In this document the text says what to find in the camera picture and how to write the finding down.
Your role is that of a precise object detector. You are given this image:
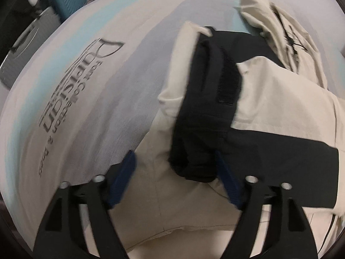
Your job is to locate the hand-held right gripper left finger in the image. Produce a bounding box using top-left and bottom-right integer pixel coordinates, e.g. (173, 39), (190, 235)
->
(32, 150), (137, 259)

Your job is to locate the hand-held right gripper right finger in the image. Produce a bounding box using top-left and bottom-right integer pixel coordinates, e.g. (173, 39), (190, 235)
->
(215, 150), (319, 259)

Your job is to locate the cream and black jacket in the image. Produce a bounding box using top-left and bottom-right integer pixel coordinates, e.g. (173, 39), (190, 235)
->
(112, 0), (345, 259)

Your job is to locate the printed pale striped bed sheet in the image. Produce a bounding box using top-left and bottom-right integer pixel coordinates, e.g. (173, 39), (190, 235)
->
(0, 0), (345, 251)

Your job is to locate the grey case with metal rim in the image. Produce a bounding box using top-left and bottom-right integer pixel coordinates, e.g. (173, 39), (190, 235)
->
(0, 5), (61, 88)

